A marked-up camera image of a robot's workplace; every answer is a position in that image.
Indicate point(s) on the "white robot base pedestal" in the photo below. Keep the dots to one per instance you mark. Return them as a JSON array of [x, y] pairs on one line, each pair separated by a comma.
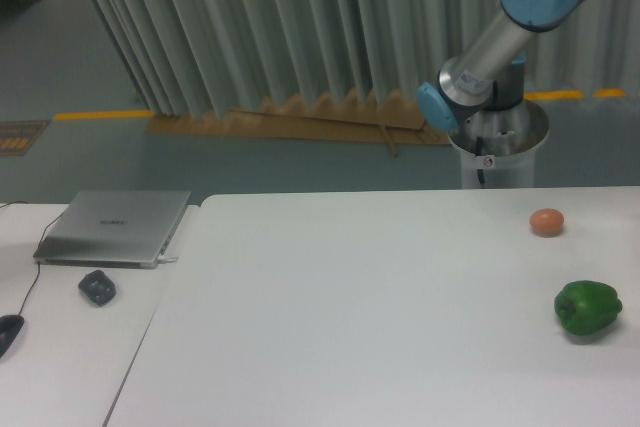
[[497, 149]]

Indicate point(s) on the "black computer mouse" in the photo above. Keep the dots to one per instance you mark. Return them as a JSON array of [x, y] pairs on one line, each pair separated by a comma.
[[10, 327]]

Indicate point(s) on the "green bell pepper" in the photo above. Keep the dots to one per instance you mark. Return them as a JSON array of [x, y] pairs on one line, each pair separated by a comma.
[[585, 307]]

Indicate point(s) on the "silver closed laptop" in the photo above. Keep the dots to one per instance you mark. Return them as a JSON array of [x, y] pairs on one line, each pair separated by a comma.
[[114, 228]]

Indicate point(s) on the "white usb plug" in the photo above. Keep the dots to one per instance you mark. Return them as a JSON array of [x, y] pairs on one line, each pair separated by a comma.
[[166, 259]]

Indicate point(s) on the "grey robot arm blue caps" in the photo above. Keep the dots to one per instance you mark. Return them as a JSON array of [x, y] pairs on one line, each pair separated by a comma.
[[465, 84]]

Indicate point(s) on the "brown cardboard sheet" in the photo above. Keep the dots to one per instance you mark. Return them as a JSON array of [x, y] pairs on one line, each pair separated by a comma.
[[393, 121]]

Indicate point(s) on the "brown egg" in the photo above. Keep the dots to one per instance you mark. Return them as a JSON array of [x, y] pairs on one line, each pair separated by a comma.
[[547, 222]]

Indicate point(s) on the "small black remote controller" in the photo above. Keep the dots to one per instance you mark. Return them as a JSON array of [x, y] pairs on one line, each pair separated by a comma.
[[98, 288]]

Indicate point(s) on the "grey pleated curtain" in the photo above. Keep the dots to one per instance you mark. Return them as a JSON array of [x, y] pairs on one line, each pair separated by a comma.
[[196, 56]]

